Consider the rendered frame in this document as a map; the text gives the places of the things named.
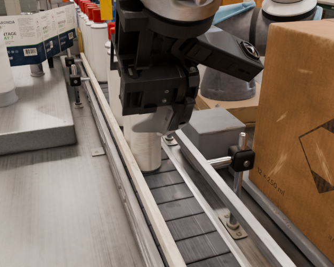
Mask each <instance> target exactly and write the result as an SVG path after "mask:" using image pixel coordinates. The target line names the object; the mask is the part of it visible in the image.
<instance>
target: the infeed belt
mask: <svg viewBox="0 0 334 267"><path fill-rule="evenodd" d="M89 83H90V85H91V88H92V91H93V93H94V95H95V98H96V100H97V103H98V105H99V107H100V110H101V112H102V115H103V117H104V120H105V122H106V124H107V127H108V129H109V132H110V134H111V137H112V139H113V142H114V144H115V147H116V149H117V151H118V154H119V156H120V159H121V161H122V164H123V166H124V168H125V171H126V173H127V176H128V178H129V181H130V183H131V185H132V188H133V190H134V193H135V195H136V198H137V200H138V203H139V205H140V208H141V210H142V212H143V215H144V217H145V220H146V222H147V225H148V227H149V229H150V232H151V234H152V236H153V239H154V241H155V244H156V247H157V249H158V251H159V254H160V256H161V259H162V261H163V264H164V266H165V267H169V264H168V262H167V260H166V257H165V255H164V253H163V250H162V248H161V246H160V243H159V241H158V239H157V236H156V234H155V231H154V229H153V227H152V224H151V222H150V220H149V217H148V215H147V213H146V210H145V208H144V206H143V203H142V201H141V199H140V196H139V194H138V192H137V189H136V187H135V185H134V182H133V179H132V178H131V175H130V173H129V170H128V168H127V165H126V163H125V161H124V158H123V156H122V154H121V152H120V149H119V147H118V144H117V142H116V140H115V137H114V135H113V133H112V131H111V128H110V126H109V124H108V121H107V119H106V116H105V114H104V112H103V109H102V107H101V104H100V102H99V100H98V97H97V95H96V93H95V90H94V88H93V86H92V83H91V81H89ZM98 84H99V86H100V88H101V90H102V93H103V95H104V97H105V99H106V101H107V103H108V105H109V107H110V102H109V90H108V83H98ZM161 163H162V166H161V168H160V169H159V170H158V171H156V172H154V173H147V174H144V173H142V175H143V177H144V180H145V182H146V184H147V186H148V188H149V190H150V192H151V194H152V196H153V198H154V200H155V202H156V204H157V206H158V209H159V211H160V213H161V215H162V217H163V219H164V221H165V223H166V225H167V227H168V229H169V231H170V233H171V235H172V238H173V240H174V242H175V244H176V246H177V248H178V250H179V252H180V254H181V256H182V258H183V260H184V262H185V264H186V267H241V266H240V264H239V263H238V261H237V260H236V258H235V257H234V255H233V254H232V253H231V250H230V249H229V247H228V246H227V244H226V243H225V242H224V240H223V239H222V237H221V235H220V234H219V232H217V229H216V228H215V226H214V225H213V223H212V222H211V220H210V219H209V218H208V216H207V215H206V213H205V212H204V210H203V208H202V207H201V205H200V204H199V202H198V201H197V199H196V198H195V197H194V195H193V193H192V192H191V190H190V189H189V187H188V186H187V184H186V183H185V181H184V180H183V178H182V177H181V175H180V174H179V172H178V171H177V169H176V168H175V166H174V165H173V163H172V162H171V160H170V159H169V157H168V155H167V154H166V152H165V151H164V149H163V148H162V147H161Z"/></svg>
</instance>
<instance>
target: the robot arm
mask: <svg viewBox="0 0 334 267"><path fill-rule="evenodd" d="M221 1H222V0H116V13H115V33H111V45H110V70H117V71H118V74H119V77H121V78H120V94H119V99H120V102H121V105H122V116H126V115H134V114H139V115H140V114H148V113H150V115H149V116H148V117H147V118H145V119H142V120H140V121H138V122H135V123H134V124H133V125H132V127H131V130H132V131H133V132H156V134H157V135H158V136H166V135H169V134H171V133H173V132H175V131H176V130H179V129H181V128H182V127H184V126H185V125H186V124H187V123H188V122H189V120H190V118H191V115H192V111H193V108H194V105H195V104H196V101H195V98H196V97H197V94H198V89H199V83H200V74H199V70H198V67H197V66H198V65H199V64H202V65H204V66H206V70H205V73H204V76H203V79H202V81H201V85H200V94H201V95H202V96H203V97H205V98H208V99H211V100H217V101H242V100H247V99H250V98H252V97H254V96H255V95H256V83H255V80H254V77H256V76H257V75H258V74H259V73H260V72H261V71H262V70H263V69H264V66H263V64H262V63H261V61H260V57H265V53H266V45H267V38H268V30H269V25H270V24H271V23H280V22H297V21H314V20H321V17H322V10H323V9H322V7H319V6H316V5H317V0H264V1H263V2H262V7H256V4H255V2H254V1H252V2H245V3H238V4H232V5H225V6H220V4H221ZM114 49H115V53H116V56H117V60H118V61H114Z"/></svg>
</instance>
